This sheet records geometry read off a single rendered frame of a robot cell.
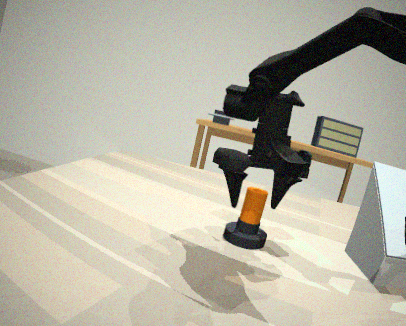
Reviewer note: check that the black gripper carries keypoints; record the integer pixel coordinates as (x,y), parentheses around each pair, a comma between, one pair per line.
(234,163)

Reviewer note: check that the orange knob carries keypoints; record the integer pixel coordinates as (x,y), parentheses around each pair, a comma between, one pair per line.
(253,205)

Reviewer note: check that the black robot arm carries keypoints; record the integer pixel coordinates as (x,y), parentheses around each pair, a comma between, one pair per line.
(383,31)

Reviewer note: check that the dark grey stepped pedestal with short shaft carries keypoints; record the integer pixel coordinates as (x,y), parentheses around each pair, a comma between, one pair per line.
(245,235)

